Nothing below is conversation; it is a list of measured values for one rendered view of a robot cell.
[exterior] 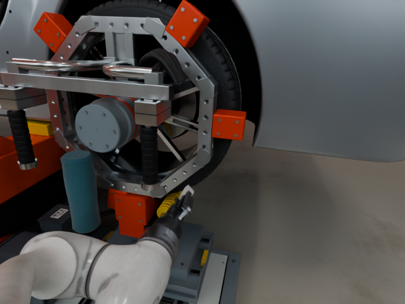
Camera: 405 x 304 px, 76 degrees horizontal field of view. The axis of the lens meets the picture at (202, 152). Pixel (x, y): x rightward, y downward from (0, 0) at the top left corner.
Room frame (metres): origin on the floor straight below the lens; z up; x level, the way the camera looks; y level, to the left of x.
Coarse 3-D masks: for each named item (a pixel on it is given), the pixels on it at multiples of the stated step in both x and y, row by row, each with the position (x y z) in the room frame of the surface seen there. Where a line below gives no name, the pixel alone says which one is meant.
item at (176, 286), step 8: (112, 232) 1.03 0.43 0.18; (208, 232) 1.08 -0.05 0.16; (104, 240) 0.98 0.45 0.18; (208, 240) 1.01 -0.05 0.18; (200, 248) 0.99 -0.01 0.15; (208, 248) 0.98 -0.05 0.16; (200, 256) 0.93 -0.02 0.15; (208, 256) 0.94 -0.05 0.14; (192, 264) 0.89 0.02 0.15; (200, 264) 0.89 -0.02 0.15; (192, 272) 0.81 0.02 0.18; (200, 272) 0.82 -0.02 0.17; (176, 280) 0.79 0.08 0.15; (184, 280) 0.80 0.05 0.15; (192, 280) 0.79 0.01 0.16; (200, 280) 0.78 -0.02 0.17; (168, 288) 0.76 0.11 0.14; (176, 288) 0.75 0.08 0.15; (184, 288) 0.74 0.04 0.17; (192, 288) 0.76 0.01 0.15; (200, 288) 0.79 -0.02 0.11; (168, 296) 0.76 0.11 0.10; (176, 296) 0.75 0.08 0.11; (184, 296) 0.74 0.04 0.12; (192, 296) 0.74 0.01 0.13
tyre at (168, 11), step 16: (128, 0) 0.85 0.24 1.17; (144, 0) 0.84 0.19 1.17; (128, 16) 0.85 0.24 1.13; (144, 16) 0.84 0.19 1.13; (160, 16) 0.83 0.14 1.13; (208, 32) 0.84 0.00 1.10; (192, 48) 0.81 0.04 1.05; (208, 48) 0.80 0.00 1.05; (224, 48) 0.91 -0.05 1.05; (208, 64) 0.80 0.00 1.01; (224, 64) 0.79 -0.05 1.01; (224, 80) 0.79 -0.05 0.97; (224, 96) 0.79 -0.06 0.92; (240, 96) 0.92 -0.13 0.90; (224, 144) 0.78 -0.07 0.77; (192, 176) 0.80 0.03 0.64
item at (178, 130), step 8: (168, 80) 1.00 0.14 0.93; (184, 96) 0.99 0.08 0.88; (192, 96) 0.99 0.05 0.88; (176, 104) 1.00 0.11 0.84; (184, 104) 0.99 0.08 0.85; (192, 104) 0.99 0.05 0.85; (176, 112) 1.00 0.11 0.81; (184, 112) 0.99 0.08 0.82; (192, 112) 0.98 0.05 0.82; (176, 120) 1.00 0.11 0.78; (176, 128) 1.00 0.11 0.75; (168, 136) 1.01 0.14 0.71; (176, 136) 1.00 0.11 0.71
